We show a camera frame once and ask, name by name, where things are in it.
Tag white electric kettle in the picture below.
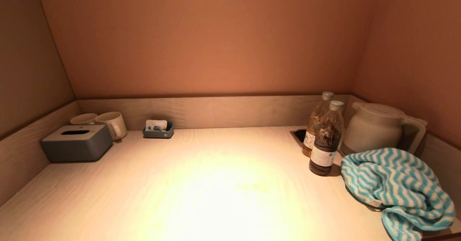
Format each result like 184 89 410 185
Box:
340 102 428 159

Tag small grey tray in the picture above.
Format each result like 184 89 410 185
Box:
143 121 174 139

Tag grey tissue box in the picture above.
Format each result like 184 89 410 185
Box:
40 124 113 162

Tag dark drink plastic bottle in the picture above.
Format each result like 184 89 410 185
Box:
309 101 345 176

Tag amber tea plastic bottle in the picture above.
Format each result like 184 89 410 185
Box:
302 92 335 157

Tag white ceramic mug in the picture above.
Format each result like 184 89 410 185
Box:
95 112 127 141
70 113 98 125

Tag white sachet packets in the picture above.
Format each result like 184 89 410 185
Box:
145 120 168 131

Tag black recessed table socket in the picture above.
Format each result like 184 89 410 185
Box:
290 129 307 144

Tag blue white striped towel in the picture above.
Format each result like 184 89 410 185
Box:
340 147 456 241

